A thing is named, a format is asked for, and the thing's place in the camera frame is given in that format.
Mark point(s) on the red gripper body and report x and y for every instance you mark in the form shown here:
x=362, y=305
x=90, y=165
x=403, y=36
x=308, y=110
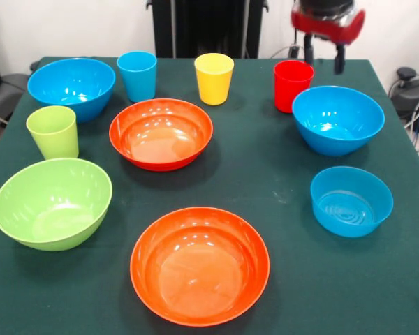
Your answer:
x=328, y=29

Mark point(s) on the dark green tablecloth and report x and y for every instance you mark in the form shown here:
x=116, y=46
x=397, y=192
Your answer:
x=56, y=296

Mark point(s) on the light blue cup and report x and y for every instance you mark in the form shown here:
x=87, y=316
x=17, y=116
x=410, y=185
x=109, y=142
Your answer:
x=138, y=83

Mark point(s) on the large blue bowl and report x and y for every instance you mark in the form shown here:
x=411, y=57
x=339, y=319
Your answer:
x=71, y=83
x=335, y=115

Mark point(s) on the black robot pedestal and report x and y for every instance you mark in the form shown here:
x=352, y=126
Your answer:
x=206, y=28

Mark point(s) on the yellow cup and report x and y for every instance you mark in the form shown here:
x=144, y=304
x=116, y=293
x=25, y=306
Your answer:
x=213, y=87

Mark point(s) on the orange bowl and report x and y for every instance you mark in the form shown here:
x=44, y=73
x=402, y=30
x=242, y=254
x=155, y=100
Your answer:
x=199, y=272
x=160, y=139

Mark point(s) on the green bowl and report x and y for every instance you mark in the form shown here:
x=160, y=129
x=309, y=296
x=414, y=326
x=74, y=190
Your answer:
x=52, y=209

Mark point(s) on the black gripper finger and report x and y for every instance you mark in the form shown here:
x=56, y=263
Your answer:
x=309, y=49
x=339, y=59

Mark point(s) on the lime green cup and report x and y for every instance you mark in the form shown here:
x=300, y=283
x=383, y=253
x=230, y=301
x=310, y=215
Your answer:
x=54, y=136

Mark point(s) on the red cup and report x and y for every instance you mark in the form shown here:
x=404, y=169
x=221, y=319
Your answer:
x=290, y=90

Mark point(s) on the small blue bowl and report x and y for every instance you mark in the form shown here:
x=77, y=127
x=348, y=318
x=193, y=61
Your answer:
x=349, y=209

